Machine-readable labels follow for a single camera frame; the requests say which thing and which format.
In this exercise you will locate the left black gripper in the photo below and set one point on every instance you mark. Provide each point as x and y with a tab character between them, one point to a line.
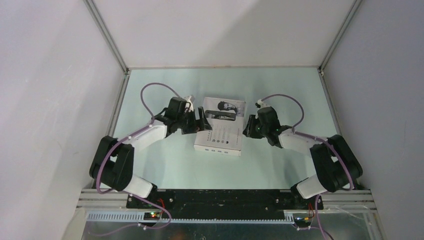
196	121

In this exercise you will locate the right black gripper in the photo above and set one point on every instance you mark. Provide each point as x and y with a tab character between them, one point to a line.
253	125

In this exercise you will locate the white storage box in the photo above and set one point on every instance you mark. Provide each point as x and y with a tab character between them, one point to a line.
226	117

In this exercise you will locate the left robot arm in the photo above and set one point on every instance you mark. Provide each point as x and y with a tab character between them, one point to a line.
113	162

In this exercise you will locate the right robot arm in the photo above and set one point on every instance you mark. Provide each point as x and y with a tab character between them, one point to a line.
336	166

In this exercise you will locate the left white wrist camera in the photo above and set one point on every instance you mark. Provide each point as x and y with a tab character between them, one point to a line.
189	106

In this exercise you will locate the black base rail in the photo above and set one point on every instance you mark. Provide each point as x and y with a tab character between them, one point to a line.
226	204

